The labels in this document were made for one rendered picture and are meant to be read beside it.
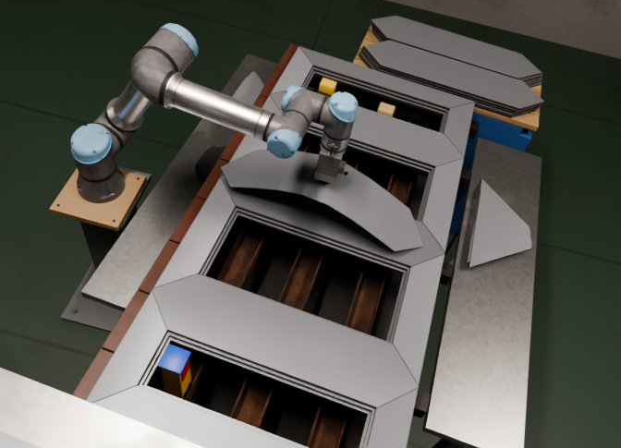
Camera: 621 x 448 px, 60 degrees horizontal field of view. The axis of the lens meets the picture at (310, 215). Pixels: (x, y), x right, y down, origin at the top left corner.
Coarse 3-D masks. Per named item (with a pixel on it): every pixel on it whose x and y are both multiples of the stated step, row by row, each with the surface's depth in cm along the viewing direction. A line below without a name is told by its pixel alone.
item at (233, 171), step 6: (246, 156) 176; (234, 162) 175; (240, 162) 174; (246, 162) 173; (228, 168) 174; (234, 168) 173; (240, 168) 172; (228, 174) 171; (234, 174) 170; (228, 180) 169; (234, 180) 168
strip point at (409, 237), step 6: (408, 210) 170; (408, 216) 168; (408, 222) 167; (414, 222) 169; (402, 228) 165; (408, 228) 166; (414, 228) 167; (402, 234) 164; (408, 234) 165; (414, 234) 166; (402, 240) 162; (408, 240) 164; (414, 240) 165; (420, 240) 167; (396, 246) 160; (402, 246) 162; (408, 246) 163; (414, 246) 164; (420, 246) 166
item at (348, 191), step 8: (352, 168) 166; (344, 176) 163; (352, 176) 164; (360, 176) 166; (344, 184) 162; (352, 184) 163; (360, 184) 164; (336, 192) 159; (344, 192) 160; (352, 192) 161; (360, 192) 162; (336, 200) 157; (344, 200) 158; (352, 200) 160; (336, 208) 156; (344, 208) 157; (352, 208) 158
